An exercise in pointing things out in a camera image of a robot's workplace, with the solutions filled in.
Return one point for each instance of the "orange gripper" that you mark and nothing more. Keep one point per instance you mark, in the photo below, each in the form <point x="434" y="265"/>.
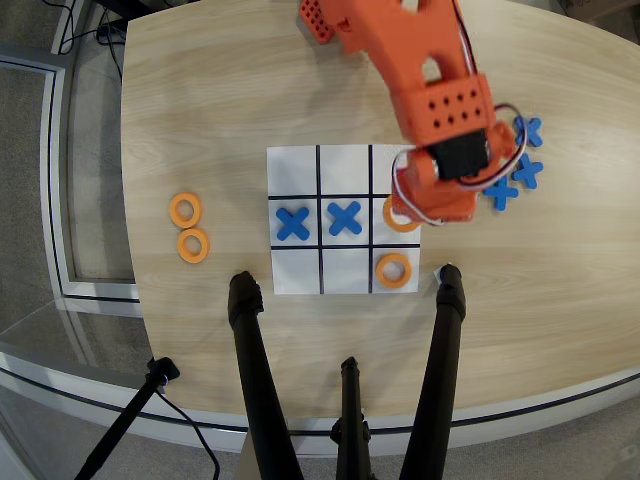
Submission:
<point x="403" y="210"/>

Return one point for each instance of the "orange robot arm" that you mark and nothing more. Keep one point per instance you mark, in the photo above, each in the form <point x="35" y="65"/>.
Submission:
<point x="400" y="45"/>

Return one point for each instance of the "blue foam cross piece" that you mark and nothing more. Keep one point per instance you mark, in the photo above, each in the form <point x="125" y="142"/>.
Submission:
<point x="345" y="218"/>
<point x="535" y="135"/>
<point x="293" y="223"/>
<point x="501" y="196"/>
<point x="529" y="172"/>

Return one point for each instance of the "small white sticker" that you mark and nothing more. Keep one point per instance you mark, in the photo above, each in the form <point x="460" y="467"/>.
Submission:
<point x="436" y="274"/>

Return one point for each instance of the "white tic-tac-toe grid sheet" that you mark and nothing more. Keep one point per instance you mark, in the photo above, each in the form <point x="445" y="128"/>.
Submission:
<point x="340" y="220"/>

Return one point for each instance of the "thick black tripod leg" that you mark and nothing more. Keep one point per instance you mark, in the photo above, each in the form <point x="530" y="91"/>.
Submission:
<point x="437" y="360"/>
<point x="257" y="360"/>

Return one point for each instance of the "thin black tripod leg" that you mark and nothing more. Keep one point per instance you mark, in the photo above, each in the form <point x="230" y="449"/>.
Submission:
<point x="351" y="400"/>

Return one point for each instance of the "slim black stand pole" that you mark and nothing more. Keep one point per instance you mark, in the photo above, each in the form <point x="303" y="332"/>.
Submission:
<point x="127" y="412"/>

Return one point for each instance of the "white glass partition frame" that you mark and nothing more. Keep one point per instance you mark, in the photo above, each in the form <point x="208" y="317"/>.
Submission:
<point x="52" y="175"/>

